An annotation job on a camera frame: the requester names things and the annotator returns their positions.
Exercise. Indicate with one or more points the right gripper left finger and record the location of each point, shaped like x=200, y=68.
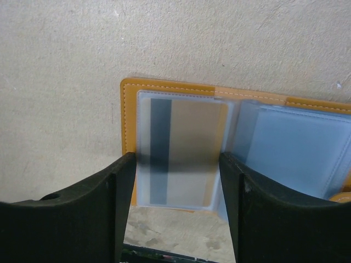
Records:
x=84, y=222

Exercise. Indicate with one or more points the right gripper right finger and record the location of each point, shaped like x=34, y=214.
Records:
x=270, y=222

